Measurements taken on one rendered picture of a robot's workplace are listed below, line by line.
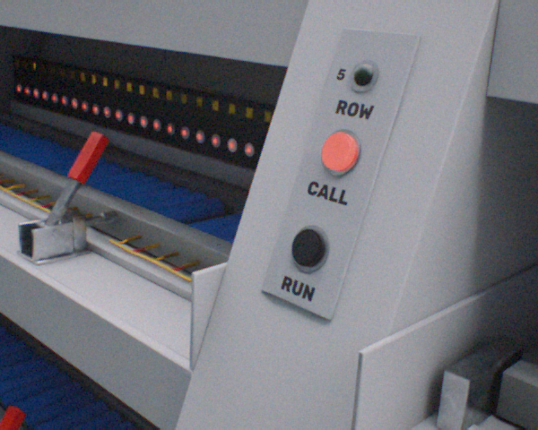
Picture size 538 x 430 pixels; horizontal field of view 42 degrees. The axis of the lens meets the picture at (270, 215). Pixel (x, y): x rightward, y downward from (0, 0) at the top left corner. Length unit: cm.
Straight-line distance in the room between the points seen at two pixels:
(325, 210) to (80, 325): 18
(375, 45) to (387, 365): 13
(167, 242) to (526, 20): 27
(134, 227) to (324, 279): 23
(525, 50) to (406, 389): 14
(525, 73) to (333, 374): 14
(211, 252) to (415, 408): 18
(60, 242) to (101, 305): 8
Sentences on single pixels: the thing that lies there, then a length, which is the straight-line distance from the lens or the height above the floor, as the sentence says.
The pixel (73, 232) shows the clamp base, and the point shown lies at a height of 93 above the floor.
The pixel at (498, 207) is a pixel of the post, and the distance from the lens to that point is 33.
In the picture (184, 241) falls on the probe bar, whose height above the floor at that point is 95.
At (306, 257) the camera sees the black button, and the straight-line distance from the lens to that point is 30.
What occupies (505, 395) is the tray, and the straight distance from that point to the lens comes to 33.
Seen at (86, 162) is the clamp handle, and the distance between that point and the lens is 49.
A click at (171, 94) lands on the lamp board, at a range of 64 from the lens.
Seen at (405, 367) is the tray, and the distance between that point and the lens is 30.
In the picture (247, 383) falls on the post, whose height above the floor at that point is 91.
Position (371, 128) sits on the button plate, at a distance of 30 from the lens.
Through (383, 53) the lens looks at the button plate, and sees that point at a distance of 31.
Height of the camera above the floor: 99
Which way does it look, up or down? 2 degrees down
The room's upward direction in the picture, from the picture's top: 17 degrees clockwise
